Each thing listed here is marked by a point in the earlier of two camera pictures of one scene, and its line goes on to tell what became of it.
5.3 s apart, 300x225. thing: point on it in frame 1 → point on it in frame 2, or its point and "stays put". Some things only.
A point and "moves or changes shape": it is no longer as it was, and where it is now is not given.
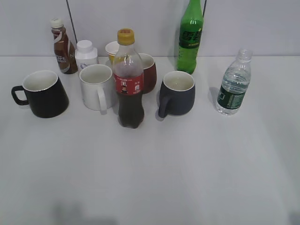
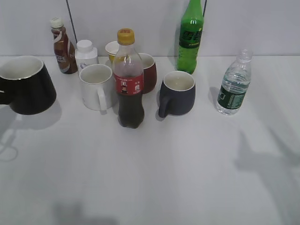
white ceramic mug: [97, 87] stays put
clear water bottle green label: [234, 84] stays put
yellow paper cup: [112, 48] stays put
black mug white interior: [44, 92] moves or changes shape
